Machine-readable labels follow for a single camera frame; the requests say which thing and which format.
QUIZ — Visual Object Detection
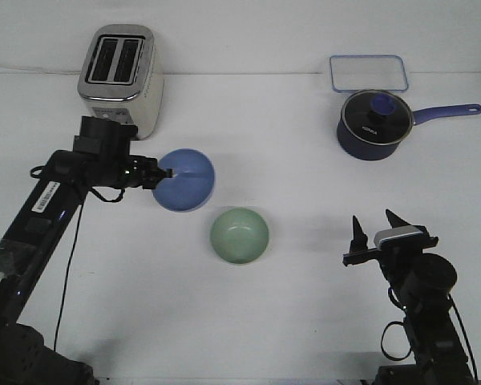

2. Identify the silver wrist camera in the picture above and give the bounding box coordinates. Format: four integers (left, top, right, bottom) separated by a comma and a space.
374, 225, 422, 251

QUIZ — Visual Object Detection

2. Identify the white toaster power cord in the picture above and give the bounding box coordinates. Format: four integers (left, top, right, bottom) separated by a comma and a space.
0, 60, 83, 76

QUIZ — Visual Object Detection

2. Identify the glass pot lid blue knob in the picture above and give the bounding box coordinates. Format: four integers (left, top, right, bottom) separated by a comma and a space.
341, 90, 413, 145

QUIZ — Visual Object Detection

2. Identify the green bowl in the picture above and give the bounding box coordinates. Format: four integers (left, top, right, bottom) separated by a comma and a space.
210, 208, 269, 265

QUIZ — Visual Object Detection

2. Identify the blue bowl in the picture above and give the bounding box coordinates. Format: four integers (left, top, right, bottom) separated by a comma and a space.
152, 148, 215, 212

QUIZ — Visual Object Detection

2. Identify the dark blue saucepan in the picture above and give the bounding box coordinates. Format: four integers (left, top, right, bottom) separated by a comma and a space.
337, 103, 481, 161

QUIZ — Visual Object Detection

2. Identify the silver two-slot toaster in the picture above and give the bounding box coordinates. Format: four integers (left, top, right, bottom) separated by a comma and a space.
77, 24, 164, 140

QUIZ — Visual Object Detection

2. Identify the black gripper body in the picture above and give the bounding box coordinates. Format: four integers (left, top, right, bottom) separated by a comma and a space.
342, 225, 439, 281
123, 156, 167, 190

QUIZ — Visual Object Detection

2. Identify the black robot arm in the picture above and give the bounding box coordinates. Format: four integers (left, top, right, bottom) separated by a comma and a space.
342, 210, 478, 384
0, 116, 172, 384

